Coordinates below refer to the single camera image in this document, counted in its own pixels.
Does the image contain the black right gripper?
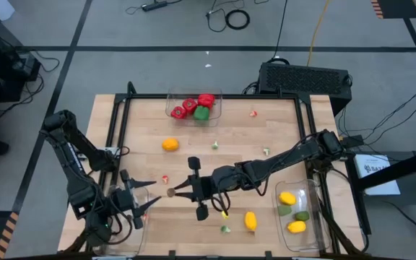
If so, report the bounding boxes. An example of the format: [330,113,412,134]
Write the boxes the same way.
[174,156,216,222]

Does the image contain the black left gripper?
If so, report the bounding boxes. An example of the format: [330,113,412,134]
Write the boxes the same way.
[112,168,163,230]

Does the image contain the green bell pepper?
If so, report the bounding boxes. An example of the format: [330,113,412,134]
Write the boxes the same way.
[192,105,211,122]

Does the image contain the small red bell pepper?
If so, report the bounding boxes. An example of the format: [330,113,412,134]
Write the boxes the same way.
[170,105,189,121]

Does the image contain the yellow lemon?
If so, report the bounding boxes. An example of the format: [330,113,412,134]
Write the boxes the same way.
[287,220,308,235]
[278,191,298,207]
[243,211,258,232]

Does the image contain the clear plastic bin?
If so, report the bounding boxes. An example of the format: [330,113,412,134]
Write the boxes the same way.
[100,184,152,258]
[272,178,331,253]
[163,87,223,128]

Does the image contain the orange-yellow lemon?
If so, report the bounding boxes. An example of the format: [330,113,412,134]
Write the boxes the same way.
[161,137,180,152]

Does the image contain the black computer case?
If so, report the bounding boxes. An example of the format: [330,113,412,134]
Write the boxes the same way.
[257,61,353,116]

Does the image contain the black power strip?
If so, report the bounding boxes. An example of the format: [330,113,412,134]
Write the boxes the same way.
[141,1,169,12]

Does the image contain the black equipment cart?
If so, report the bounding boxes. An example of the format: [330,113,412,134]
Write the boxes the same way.
[0,14,42,104]

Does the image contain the white printed sign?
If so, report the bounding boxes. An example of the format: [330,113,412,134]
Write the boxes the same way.
[353,154,402,196]

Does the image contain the black side stand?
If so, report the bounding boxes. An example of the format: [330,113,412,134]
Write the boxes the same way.
[344,144,416,239]

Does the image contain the coiled black cable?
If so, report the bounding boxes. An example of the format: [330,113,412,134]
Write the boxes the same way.
[224,9,251,31]

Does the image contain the long black cable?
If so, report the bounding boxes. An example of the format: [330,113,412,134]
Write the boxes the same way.
[271,0,289,62]

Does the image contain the yellow cable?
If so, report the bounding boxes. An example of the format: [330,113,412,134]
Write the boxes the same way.
[305,0,331,68]

